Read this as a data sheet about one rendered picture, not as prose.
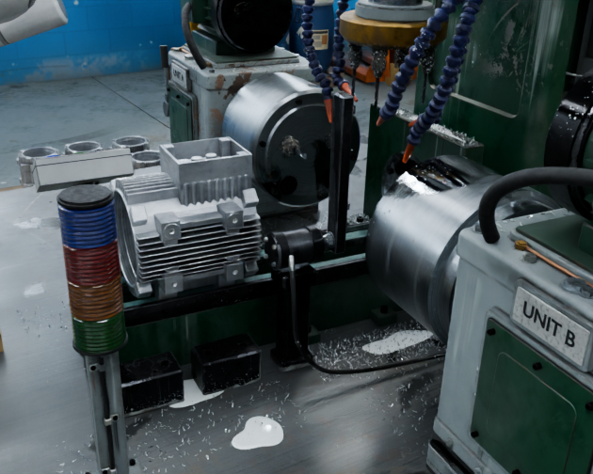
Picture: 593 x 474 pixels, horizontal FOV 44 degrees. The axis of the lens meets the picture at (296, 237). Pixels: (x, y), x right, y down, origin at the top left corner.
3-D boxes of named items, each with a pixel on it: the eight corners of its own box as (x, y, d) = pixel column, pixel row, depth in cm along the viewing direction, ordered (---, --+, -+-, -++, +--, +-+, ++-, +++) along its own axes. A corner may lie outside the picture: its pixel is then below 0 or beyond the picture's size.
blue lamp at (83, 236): (110, 223, 85) (106, 186, 83) (123, 244, 80) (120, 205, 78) (56, 231, 82) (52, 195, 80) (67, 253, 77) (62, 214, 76)
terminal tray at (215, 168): (229, 176, 126) (228, 135, 123) (253, 197, 117) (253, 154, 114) (160, 185, 121) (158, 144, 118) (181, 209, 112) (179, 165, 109)
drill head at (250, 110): (292, 153, 187) (295, 55, 176) (367, 205, 157) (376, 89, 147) (199, 166, 176) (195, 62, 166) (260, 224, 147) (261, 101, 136)
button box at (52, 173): (128, 180, 142) (122, 153, 142) (135, 173, 136) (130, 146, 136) (36, 193, 135) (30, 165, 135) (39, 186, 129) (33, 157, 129)
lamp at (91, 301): (117, 291, 89) (113, 258, 87) (129, 314, 84) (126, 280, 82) (65, 301, 86) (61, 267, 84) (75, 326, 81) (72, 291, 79)
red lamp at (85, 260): (113, 258, 87) (110, 223, 85) (126, 280, 82) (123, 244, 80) (61, 267, 84) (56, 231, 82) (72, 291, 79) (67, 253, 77)
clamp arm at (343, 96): (340, 244, 120) (347, 90, 110) (348, 252, 118) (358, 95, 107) (321, 248, 119) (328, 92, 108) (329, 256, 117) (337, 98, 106)
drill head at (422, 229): (453, 263, 133) (471, 130, 122) (639, 389, 100) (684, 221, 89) (332, 291, 123) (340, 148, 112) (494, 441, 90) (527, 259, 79)
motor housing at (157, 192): (221, 246, 136) (219, 148, 128) (263, 292, 121) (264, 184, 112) (113, 266, 128) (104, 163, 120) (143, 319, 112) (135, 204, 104)
